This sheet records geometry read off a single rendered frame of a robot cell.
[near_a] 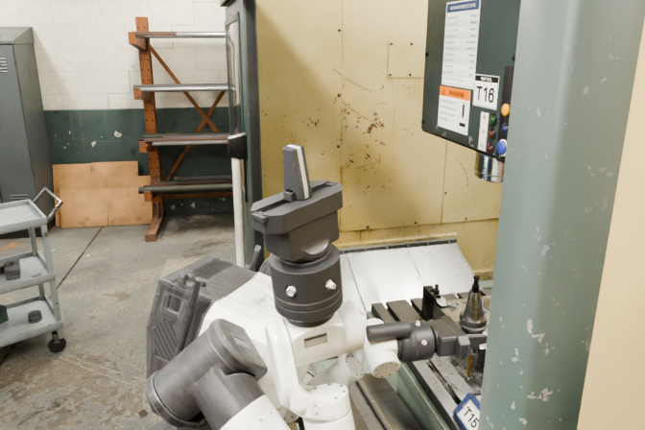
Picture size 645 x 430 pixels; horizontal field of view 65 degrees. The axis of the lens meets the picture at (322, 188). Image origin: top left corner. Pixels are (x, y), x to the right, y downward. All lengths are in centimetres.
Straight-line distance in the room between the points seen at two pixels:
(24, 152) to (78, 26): 134
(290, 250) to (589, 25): 42
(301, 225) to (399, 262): 199
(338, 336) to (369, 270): 182
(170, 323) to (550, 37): 89
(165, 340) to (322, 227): 52
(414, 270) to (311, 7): 130
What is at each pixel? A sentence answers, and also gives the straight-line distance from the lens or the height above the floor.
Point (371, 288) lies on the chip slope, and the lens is 241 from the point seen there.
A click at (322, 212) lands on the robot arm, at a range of 59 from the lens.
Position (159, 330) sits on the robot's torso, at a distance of 105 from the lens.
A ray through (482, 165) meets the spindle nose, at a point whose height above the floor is 153.
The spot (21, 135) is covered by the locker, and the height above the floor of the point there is 102.
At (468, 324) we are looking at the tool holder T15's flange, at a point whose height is 122.
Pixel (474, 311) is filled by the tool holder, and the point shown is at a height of 125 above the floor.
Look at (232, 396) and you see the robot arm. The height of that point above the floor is 136.
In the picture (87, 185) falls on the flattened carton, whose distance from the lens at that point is 585.
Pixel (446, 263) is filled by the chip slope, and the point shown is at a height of 80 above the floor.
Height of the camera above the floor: 185
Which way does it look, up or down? 16 degrees down
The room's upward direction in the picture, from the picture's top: straight up
